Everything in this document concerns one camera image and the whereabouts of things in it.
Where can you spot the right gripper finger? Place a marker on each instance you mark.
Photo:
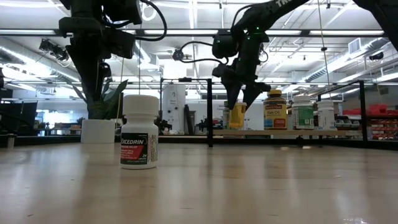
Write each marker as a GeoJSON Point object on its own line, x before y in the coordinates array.
{"type": "Point", "coordinates": [252, 93]}
{"type": "Point", "coordinates": [233, 90]}

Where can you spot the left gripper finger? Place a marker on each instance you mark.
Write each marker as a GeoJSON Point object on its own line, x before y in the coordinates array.
{"type": "Point", "coordinates": [99, 81]}
{"type": "Point", "coordinates": [82, 71]}

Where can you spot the brown fish oil bottle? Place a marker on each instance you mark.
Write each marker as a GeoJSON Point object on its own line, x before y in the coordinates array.
{"type": "Point", "coordinates": [275, 112]}

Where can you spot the white bottle with green label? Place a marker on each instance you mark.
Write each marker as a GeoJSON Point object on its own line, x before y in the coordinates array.
{"type": "Point", "coordinates": [303, 113]}

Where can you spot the small white medicine bottle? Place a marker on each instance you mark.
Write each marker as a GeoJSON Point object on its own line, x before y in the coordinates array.
{"type": "Point", "coordinates": [326, 116]}

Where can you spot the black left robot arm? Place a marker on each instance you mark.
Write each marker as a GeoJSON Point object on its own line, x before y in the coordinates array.
{"type": "Point", "coordinates": [85, 7]}

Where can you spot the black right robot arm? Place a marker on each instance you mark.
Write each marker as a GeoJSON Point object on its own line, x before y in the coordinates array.
{"type": "Point", "coordinates": [270, 12]}

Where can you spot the white Excedrin medicine bottle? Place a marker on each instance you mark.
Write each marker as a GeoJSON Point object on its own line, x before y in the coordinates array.
{"type": "Point", "coordinates": [139, 137]}

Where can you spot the black ceiling-hung device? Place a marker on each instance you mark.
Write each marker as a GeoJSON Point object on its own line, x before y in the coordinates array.
{"type": "Point", "coordinates": [54, 49]}

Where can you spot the green plant in white pot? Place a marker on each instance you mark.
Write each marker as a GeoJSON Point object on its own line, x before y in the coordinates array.
{"type": "Point", "coordinates": [98, 130]}

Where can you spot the white cylindrical tank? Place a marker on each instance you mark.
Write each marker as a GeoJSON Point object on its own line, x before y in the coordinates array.
{"type": "Point", "coordinates": [173, 109]}

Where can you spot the black monitor screens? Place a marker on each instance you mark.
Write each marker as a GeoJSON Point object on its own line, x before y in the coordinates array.
{"type": "Point", "coordinates": [18, 118]}

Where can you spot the rack with red bins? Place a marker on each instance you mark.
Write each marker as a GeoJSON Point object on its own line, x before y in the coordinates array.
{"type": "Point", "coordinates": [379, 121]}

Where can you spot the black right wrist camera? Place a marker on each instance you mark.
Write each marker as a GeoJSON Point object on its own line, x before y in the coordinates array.
{"type": "Point", "coordinates": [224, 45]}

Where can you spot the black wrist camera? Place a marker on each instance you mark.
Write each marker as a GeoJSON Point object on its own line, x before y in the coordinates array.
{"type": "Point", "coordinates": [122, 43]}
{"type": "Point", "coordinates": [224, 45]}

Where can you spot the wooden shelf with black frame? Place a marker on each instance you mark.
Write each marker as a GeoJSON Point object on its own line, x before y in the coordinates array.
{"type": "Point", "coordinates": [210, 109]}

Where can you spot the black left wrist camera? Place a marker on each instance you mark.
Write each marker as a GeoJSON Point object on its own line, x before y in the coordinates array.
{"type": "Point", "coordinates": [122, 43]}

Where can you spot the black overhead frame bar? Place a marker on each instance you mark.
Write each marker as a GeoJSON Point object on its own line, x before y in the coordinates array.
{"type": "Point", "coordinates": [192, 32]}

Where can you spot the black round overhead camera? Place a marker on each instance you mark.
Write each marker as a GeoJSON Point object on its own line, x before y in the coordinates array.
{"type": "Point", "coordinates": [177, 55]}

